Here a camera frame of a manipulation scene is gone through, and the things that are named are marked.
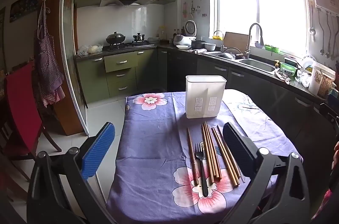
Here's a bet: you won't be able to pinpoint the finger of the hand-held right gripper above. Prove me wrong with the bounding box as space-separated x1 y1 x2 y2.
319 102 339 134

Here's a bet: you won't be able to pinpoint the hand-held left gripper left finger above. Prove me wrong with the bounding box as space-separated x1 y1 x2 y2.
26 122 117 224

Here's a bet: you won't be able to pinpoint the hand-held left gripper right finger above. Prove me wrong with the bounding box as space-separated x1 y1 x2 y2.
222 122 311 224

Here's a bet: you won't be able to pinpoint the black plastic fork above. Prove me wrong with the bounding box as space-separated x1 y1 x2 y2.
195 143 210 197

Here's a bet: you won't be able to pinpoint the dark patterned wooden chopstick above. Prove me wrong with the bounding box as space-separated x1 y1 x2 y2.
187 127 199 186

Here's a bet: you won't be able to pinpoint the white plastic utensil holder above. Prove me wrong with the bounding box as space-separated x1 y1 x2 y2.
185 75 227 119

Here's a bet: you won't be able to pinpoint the person's right hand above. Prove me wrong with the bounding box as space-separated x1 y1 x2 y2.
332 141 339 170

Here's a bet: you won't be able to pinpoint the white food jar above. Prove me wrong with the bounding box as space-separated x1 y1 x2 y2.
308 61 336 98

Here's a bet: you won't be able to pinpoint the crumpled plastic bag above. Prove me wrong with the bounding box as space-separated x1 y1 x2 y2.
296 69 312 88

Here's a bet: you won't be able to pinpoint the purple floral tablecloth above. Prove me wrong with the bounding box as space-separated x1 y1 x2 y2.
106 89 304 224

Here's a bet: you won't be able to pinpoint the hanging metal spoon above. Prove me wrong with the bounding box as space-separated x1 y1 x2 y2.
331 15 337 61
325 12 332 59
317 10 325 55

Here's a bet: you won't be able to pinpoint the green plastic basket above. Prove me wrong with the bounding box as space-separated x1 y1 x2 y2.
280 62 298 78

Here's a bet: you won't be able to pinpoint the dark base cabinets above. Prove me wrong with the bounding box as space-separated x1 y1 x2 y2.
157 49 330 140

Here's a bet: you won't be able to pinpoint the green base cabinets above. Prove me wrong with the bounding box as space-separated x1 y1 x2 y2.
76 49 159 105

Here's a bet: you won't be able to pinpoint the hanging metal ladle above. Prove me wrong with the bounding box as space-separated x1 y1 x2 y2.
309 6 316 42

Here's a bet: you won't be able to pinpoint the stainless steel sink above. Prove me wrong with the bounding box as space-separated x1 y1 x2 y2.
203 51 278 75

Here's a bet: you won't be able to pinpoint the red chair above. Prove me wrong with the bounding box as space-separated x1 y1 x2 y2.
3 61 63 183

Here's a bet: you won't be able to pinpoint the black pan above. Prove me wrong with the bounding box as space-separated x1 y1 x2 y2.
217 47 242 60

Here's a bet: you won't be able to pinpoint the sliding glass door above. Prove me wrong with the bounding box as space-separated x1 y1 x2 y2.
59 0 90 136

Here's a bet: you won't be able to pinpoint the white plastic bags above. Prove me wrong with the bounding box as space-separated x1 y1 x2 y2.
78 44 104 57

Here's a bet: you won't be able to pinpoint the checkered apron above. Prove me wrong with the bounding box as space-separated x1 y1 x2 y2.
34 0 66 108

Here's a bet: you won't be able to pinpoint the black gas stove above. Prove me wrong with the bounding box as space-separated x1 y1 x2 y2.
105 41 152 51

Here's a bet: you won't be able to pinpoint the wooden cutting board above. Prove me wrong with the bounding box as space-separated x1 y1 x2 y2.
224 32 250 49

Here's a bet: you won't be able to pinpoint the black wok with lid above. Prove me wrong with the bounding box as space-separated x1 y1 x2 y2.
106 32 126 45

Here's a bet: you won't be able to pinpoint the black cooking pot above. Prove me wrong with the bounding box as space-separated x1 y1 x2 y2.
191 40 207 50

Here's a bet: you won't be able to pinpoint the chrome kitchen faucet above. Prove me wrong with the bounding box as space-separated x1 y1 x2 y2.
244 23 264 59

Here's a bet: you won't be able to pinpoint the kitchen window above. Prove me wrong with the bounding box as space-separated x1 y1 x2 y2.
209 0 311 55

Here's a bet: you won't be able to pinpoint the white rice cooker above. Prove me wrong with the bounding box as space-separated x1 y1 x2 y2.
173 34 197 47

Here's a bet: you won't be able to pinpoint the yellow oil bottle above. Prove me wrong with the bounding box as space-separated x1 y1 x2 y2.
158 25 168 41

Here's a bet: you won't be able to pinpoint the dark wall picture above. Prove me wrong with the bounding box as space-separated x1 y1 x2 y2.
9 0 40 23

